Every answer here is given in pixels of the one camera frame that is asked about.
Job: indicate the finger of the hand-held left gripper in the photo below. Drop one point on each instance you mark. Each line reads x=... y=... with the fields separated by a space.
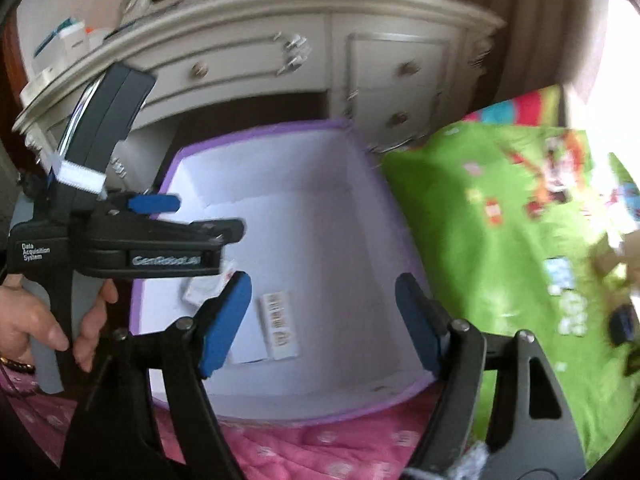
x=205 y=231
x=152 y=203

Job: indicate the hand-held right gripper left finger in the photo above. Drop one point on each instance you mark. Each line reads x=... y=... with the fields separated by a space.
x=225 y=325

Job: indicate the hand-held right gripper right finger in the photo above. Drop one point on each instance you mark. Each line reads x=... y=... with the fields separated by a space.
x=416 y=325

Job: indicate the purple storage box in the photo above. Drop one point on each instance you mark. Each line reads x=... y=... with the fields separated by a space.
x=310 y=220

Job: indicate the person's left hand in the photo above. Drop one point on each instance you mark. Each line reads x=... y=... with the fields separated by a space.
x=95 y=320

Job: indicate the flat white carton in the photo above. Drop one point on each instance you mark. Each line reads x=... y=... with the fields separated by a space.
x=247 y=347

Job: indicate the white paper tag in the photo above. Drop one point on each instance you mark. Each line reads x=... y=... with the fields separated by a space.
x=202 y=287

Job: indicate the white barcode label tag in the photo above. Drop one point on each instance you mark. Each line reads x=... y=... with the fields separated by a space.
x=279 y=325

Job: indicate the green printed blanket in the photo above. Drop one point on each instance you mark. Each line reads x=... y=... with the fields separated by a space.
x=475 y=260

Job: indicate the pink blanket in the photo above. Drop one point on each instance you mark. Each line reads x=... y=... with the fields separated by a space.
x=310 y=447

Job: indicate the cream wooden dresser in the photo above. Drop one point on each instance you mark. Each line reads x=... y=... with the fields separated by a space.
x=250 y=60

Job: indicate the white teal striped box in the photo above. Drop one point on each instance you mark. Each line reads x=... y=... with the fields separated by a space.
x=57 y=42

